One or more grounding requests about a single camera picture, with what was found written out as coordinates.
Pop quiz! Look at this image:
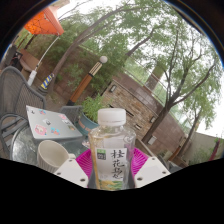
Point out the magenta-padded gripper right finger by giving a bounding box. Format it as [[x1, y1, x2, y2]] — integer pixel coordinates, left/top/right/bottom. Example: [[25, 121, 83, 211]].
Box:
[[128, 146, 172, 188]]

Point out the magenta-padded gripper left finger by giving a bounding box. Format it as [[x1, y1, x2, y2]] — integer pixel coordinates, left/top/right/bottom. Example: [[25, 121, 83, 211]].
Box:
[[53, 148, 96, 189]]

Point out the clear white-capped drink bottle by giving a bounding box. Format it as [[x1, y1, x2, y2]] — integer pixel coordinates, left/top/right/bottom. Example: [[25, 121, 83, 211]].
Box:
[[88, 107, 137, 192]]

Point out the white ribbed mug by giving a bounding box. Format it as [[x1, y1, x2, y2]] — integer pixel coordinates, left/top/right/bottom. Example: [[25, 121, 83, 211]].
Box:
[[36, 139, 77, 174]]

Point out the dark-trunked tree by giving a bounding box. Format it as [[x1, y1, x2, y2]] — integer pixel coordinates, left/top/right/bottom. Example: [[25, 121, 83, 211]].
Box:
[[141, 29, 218, 145]]

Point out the silver laptop with stickers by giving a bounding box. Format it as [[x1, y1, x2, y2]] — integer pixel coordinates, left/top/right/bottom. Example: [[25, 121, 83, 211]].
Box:
[[25, 105, 83, 140]]

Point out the green plant in blue pot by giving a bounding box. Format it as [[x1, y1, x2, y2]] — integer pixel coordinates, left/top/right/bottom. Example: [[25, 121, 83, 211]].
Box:
[[78, 94, 111, 136]]

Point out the closed maroon umbrella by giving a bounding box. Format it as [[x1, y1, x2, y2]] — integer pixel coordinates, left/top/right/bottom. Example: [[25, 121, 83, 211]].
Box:
[[208, 138, 223, 162]]

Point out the yellow and blue striped bollard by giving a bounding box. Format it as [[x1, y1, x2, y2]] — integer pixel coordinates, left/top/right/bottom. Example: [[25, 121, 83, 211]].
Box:
[[39, 73, 55, 92]]

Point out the wooden bench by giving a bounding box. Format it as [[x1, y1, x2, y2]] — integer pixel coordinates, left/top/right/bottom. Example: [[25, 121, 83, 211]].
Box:
[[18, 49, 40, 73]]

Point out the dark wicker patio chair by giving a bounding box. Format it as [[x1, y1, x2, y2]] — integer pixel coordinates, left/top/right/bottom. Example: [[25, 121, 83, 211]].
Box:
[[1, 44, 23, 71]]

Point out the orange patio umbrella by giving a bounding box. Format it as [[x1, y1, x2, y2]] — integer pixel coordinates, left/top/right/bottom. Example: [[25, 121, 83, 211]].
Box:
[[23, 5, 65, 87]]

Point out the short wooden lamp post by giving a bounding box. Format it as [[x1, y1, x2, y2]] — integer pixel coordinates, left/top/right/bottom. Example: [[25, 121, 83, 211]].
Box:
[[168, 144, 184, 163]]

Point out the grey wall box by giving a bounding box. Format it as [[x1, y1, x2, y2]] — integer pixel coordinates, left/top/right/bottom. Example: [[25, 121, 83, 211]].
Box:
[[146, 135, 157, 146]]

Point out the wooden globe lamp post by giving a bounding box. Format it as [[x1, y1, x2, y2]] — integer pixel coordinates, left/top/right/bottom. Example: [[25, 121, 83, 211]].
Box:
[[66, 55, 109, 107]]

